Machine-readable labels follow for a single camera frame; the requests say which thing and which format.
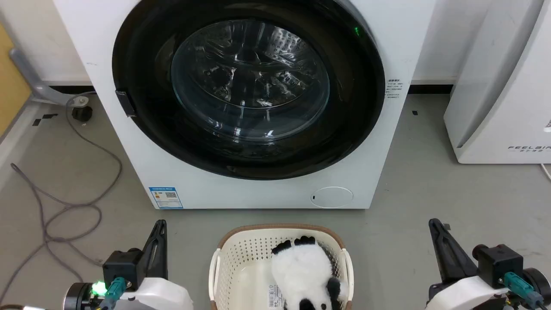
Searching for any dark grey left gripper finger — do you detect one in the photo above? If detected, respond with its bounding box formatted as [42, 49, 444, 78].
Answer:
[141, 220, 168, 280]

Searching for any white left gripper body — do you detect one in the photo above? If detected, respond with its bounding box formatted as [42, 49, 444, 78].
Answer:
[117, 277, 195, 310]

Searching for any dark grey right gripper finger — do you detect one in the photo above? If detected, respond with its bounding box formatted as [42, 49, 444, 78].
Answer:
[428, 218, 479, 285]

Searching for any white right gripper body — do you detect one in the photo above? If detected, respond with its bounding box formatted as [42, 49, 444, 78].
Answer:
[425, 276, 509, 310]

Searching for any white front-load washing machine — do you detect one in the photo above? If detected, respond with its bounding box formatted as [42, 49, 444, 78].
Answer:
[53, 0, 436, 210]

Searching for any black round washer door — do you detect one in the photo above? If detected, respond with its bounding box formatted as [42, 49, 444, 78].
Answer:
[112, 0, 386, 180]

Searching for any blue energy label sticker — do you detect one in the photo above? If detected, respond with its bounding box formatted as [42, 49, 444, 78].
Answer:
[149, 186, 184, 209]

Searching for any cream plastic laundry basket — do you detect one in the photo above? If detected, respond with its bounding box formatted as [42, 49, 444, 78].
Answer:
[209, 223, 354, 310]

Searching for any round white filter cover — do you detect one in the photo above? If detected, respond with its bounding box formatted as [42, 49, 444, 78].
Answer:
[310, 186, 354, 208]

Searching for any panda plush toy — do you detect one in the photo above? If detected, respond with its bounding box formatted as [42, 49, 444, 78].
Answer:
[271, 236, 348, 310]

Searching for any white appliance with grey lettering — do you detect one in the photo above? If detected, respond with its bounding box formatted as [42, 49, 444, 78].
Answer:
[443, 0, 551, 164]

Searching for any black caster foot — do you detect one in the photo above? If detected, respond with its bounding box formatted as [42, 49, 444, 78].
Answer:
[71, 105, 93, 122]

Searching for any grey metal stand leg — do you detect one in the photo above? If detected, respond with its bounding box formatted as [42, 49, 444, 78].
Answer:
[9, 48, 90, 107]

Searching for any yellow wooden panel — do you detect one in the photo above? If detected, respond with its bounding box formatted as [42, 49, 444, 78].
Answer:
[0, 24, 32, 137]

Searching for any teal left cable connector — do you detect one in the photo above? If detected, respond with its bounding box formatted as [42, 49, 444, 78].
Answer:
[100, 277, 127, 310]

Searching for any teal cable connector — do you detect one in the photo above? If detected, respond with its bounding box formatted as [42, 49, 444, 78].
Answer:
[503, 272, 545, 310]
[100, 277, 127, 310]

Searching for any teal right cable connector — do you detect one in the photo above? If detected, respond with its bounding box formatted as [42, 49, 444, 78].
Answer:
[503, 272, 545, 310]

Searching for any grey floor cable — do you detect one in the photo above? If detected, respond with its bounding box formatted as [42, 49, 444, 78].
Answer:
[0, 91, 123, 302]

